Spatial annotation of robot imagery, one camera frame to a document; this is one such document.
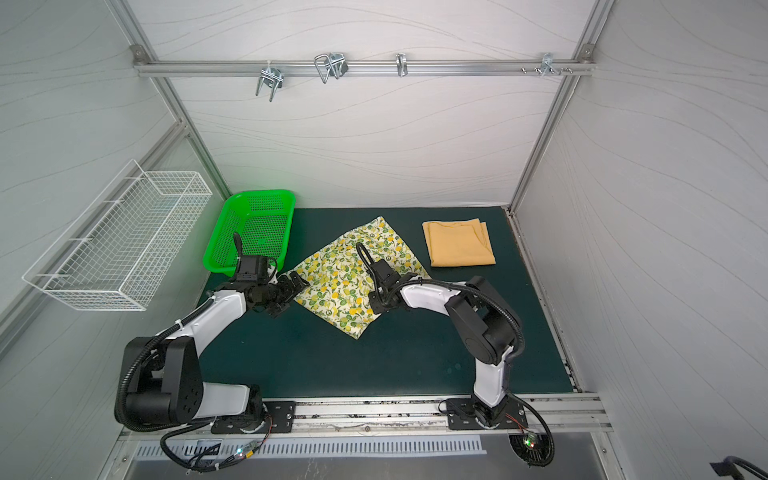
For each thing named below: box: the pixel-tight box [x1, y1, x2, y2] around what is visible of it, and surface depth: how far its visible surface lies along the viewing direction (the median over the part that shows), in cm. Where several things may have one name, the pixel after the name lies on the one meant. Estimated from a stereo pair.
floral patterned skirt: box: [291, 216, 432, 340], surface depth 100 cm
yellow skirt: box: [422, 218, 496, 268], surface depth 110 cm
